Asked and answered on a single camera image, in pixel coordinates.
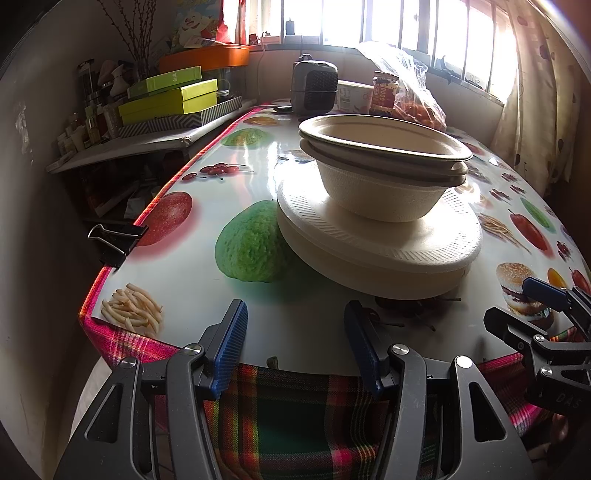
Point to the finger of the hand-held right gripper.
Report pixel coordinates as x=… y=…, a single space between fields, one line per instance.
x=545 y=290
x=512 y=327

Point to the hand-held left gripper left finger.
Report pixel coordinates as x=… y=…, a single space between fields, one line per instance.
x=228 y=355

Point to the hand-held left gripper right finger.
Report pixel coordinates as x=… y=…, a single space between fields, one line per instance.
x=364 y=355

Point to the beige paper plate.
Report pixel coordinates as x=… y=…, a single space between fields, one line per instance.
x=392 y=282

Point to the white ribbed paper plate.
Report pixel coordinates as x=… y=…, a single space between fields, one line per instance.
x=415 y=244

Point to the food print vinyl tablecloth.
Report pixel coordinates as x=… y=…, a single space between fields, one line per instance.
x=184 y=286

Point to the black binder clip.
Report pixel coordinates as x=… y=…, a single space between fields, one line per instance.
x=117 y=240

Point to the beige printed curtain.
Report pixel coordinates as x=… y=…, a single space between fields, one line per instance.
x=549 y=92

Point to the plastic bag of oranges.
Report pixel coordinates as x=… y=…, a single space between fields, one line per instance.
x=420 y=106

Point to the grey shelf board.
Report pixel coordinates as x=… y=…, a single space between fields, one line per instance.
x=138 y=147

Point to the zigzag patterned box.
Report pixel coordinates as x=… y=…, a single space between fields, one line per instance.
x=184 y=117

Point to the glass jar with red label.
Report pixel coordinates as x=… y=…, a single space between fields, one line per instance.
x=383 y=94

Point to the white plastic tub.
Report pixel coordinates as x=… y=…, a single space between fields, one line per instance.
x=353 y=97

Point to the grey portable heater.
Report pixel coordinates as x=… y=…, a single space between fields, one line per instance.
x=316 y=87

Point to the row of small bottles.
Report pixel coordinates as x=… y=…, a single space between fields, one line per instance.
x=87 y=120

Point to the orange tray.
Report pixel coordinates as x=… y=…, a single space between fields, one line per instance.
x=203 y=57

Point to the window with bars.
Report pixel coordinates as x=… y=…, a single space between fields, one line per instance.
x=392 y=23

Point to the cartoon printed box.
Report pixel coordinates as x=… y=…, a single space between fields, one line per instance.
x=196 y=25

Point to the dry twig bouquet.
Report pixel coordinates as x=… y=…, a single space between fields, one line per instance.
x=134 y=37

